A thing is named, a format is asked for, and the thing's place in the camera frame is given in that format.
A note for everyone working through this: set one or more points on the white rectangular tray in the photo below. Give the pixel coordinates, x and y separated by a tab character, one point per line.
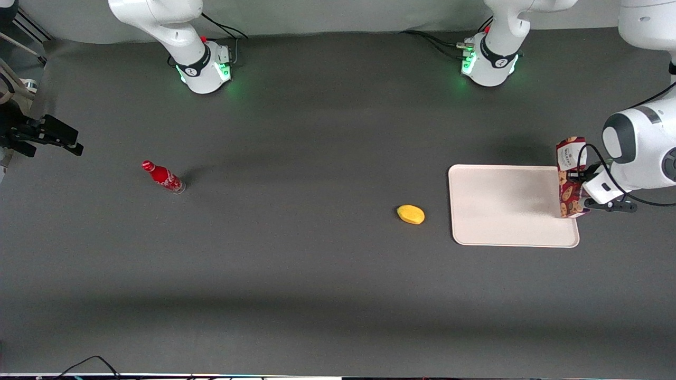
507	206

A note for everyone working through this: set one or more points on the dark grey table mat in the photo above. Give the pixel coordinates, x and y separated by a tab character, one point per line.
317	264

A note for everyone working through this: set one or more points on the red cookie box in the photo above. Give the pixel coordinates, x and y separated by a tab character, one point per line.
569	158

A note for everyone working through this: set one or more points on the red cola bottle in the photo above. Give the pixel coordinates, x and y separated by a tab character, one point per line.
162	176

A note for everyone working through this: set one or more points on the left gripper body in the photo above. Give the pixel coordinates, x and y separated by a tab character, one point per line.
582	186

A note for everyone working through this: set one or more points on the yellow lemon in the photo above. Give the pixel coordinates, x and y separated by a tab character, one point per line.
411	214

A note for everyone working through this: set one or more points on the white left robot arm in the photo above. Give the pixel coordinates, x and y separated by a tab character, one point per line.
641	142

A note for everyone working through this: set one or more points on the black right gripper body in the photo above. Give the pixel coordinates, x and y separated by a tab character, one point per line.
20	135

